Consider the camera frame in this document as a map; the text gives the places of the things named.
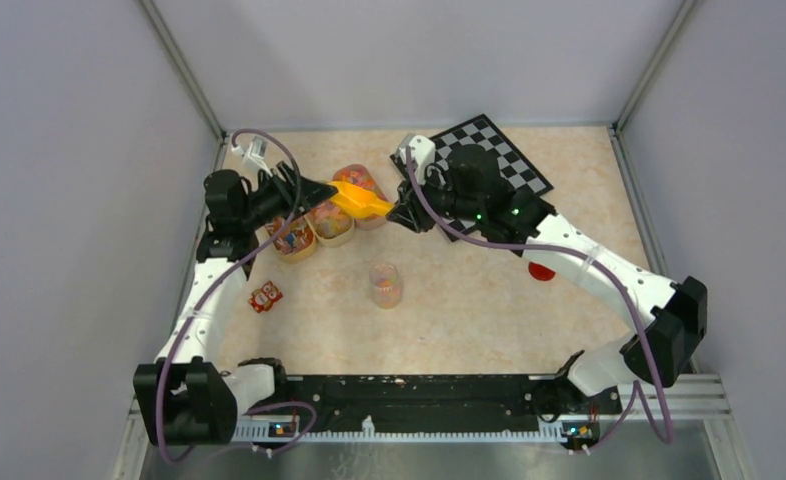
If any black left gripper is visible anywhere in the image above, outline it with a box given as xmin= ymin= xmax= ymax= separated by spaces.
xmin=240 ymin=160 xmax=338 ymax=230

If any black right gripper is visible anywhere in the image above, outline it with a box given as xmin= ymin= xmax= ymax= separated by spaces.
xmin=388 ymin=164 xmax=483 ymax=232

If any yellow plastic scoop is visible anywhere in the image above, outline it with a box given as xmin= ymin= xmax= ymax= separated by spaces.
xmin=329 ymin=181 xmax=394 ymax=219

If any clear glass jar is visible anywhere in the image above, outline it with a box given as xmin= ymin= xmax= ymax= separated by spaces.
xmin=369 ymin=262 xmax=403 ymax=309

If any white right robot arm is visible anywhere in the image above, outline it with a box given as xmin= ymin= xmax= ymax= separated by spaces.
xmin=388 ymin=135 xmax=708 ymax=412

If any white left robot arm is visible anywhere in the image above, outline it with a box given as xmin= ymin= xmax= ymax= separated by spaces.
xmin=133 ymin=162 xmax=338 ymax=447

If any pink tray with candies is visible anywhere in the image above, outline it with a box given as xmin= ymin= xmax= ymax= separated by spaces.
xmin=332 ymin=164 xmax=388 ymax=230

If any cream tray with gummies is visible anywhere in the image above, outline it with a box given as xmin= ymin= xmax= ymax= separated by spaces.
xmin=306 ymin=201 xmax=356 ymax=247

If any yellow tray with lollipops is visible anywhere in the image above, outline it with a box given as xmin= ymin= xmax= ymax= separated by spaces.
xmin=264 ymin=216 xmax=318 ymax=263

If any black white chessboard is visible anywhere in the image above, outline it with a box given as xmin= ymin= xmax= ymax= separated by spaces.
xmin=391 ymin=114 xmax=555 ymax=248

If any red owl toy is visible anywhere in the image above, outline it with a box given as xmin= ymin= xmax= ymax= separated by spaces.
xmin=247 ymin=281 xmax=283 ymax=313

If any red jar lid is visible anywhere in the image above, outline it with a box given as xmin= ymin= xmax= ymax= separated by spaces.
xmin=528 ymin=262 xmax=556 ymax=282

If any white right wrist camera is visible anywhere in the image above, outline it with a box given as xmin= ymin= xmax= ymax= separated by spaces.
xmin=393 ymin=133 xmax=436 ymax=185

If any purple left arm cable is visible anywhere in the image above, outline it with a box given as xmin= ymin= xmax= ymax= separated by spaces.
xmin=154 ymin=128 xmax=318 ymax=465

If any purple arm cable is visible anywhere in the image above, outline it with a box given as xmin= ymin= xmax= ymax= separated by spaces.
xmin=154 ymin=128 xmax=318 ymax=465
xmin=402 ymin=145 xmax=676 ymax=455

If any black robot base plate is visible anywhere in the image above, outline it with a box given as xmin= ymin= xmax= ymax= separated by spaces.
xmin=233 ymin=374 xmax=623 ymax=435

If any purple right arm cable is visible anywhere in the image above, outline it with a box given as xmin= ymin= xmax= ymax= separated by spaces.
xmin=402 ymin=145 xmax=676 ymax=455

